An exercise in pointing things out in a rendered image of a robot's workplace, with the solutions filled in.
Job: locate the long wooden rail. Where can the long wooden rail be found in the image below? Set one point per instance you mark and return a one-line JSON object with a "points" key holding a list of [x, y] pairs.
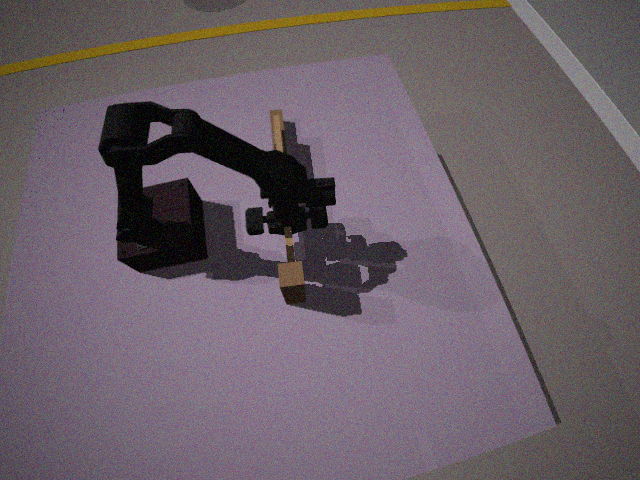
{"points": [[287, 230]]}

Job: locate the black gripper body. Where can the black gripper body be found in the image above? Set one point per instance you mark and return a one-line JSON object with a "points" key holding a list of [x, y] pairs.
{"points": [[254, 219]]}

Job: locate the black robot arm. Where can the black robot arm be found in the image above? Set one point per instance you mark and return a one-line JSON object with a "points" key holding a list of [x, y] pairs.
{"points": [[124, 146]]}

